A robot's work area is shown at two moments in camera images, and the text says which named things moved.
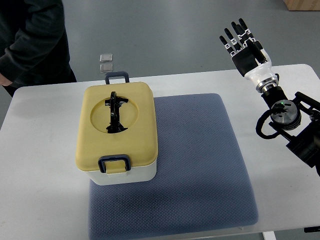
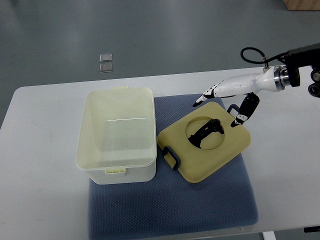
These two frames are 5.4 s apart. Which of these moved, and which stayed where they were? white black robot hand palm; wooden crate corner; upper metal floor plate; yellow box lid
Moved: yellow box lid; white black robot hand palm
Stayed: upper metal floor plate; wooden crate corner
